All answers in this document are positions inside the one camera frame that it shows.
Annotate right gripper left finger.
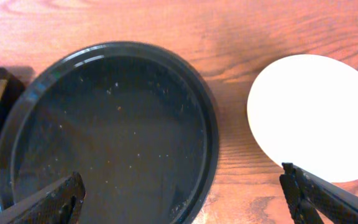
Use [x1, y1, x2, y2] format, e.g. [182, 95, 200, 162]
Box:
[0, 172, 86, 224]

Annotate round black tray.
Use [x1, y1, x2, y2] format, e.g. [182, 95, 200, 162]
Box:
[0, 42, 219, 223]

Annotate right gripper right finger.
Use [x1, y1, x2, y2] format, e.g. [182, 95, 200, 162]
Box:
[280, 163, 358, 223]

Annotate mint plate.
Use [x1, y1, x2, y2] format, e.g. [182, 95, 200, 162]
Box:
[247, 54, 358, 182]

